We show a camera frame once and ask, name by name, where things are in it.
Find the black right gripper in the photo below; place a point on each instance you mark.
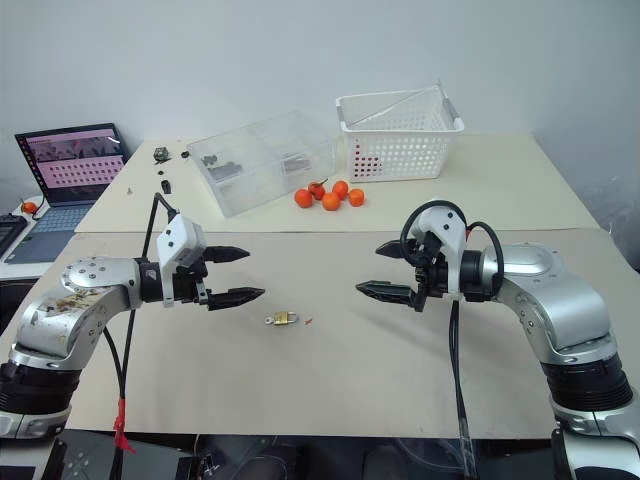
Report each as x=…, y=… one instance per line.
x=431, y=277

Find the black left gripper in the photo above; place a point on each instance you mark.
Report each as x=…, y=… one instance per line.
x=190, y=285

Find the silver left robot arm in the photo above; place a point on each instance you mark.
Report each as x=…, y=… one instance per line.
x=75, y=300

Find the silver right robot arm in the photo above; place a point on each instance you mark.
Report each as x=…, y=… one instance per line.
x=560, y=300

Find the brass padlock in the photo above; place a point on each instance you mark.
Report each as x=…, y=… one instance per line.
x=284, y=318

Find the black parts in clear box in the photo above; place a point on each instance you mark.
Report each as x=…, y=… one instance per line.
x=226, y=168

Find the small orange fruit with stem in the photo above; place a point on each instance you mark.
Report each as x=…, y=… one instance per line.
x=317, y=190

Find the small black clip part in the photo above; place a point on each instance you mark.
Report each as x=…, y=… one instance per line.
x=166, y=186

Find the clear plastic storage box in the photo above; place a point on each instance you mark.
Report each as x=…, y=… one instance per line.
x=260, y=165

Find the white perforated plastic basket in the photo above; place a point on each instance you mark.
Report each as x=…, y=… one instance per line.
x=400, y=145

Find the small black metal part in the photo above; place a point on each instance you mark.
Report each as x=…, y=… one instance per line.
x=161, y=154

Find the grey laptop with pink screen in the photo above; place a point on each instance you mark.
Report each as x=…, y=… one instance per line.
x=70, y=165

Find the black keyboard device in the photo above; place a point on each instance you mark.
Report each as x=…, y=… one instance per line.
x=10, y=234

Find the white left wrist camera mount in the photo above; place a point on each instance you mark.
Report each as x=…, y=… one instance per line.
x=180, y=240

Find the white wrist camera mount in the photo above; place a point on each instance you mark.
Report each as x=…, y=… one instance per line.
x=180, y=240
x=450, y=226

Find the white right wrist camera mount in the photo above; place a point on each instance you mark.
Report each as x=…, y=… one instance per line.
x=450, y=226

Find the black base plate under table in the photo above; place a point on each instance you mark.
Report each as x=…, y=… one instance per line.
x=100, y=457

